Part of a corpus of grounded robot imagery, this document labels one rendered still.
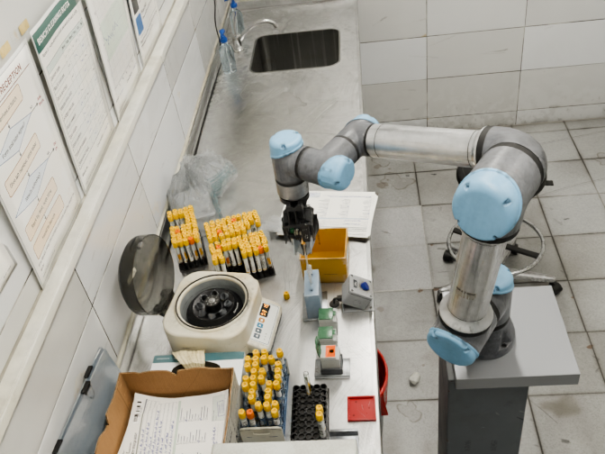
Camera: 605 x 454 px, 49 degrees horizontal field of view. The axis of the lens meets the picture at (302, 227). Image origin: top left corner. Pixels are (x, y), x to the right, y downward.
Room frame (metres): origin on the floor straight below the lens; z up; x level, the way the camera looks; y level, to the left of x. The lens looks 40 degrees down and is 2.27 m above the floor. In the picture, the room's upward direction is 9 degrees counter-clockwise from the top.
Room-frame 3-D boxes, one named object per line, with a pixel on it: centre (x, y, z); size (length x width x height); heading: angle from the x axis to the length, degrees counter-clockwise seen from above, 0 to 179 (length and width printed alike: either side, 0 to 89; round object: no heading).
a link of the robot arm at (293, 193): (1.25, 0.00, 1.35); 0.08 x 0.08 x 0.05
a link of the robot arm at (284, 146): (1.25, 0.00, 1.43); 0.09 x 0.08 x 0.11; 49
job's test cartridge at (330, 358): (1.07, -0.02, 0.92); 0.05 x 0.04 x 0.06; 80
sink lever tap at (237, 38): (3.08, 0.07, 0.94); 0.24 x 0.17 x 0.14; 82
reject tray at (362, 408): (0.94, -0.07, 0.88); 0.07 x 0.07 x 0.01; 82
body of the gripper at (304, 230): (1.24, 0.01, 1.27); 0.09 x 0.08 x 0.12; 174
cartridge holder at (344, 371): (1.07, -0.02, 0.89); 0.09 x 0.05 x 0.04; 80
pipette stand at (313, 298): (1.30, 0.00, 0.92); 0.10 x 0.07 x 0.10; 174
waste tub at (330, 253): (1.45, -0.05, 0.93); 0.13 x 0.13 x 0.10; 79
